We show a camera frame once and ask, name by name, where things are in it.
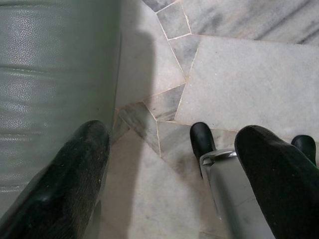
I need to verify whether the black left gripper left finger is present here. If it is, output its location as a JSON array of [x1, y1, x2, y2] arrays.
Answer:
[[0, 120, 111, 239]]

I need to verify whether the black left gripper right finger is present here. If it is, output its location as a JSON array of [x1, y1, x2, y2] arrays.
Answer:
[[234, 124, 319, 239]]

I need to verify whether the green leather sofa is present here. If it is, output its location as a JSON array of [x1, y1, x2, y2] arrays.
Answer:
[[0, 0, 123, 220]]

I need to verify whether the black right robot foot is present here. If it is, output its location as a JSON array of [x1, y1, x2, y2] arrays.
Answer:
[[291, 135, 317, 166]]

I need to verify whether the black robot foot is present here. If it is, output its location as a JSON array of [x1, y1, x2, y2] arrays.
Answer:
[[189, 121, 216, 179], [291, 135, 317, 166]]

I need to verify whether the black left robot foot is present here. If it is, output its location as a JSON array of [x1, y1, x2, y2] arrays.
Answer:
[[189, 121, 216, 179]]

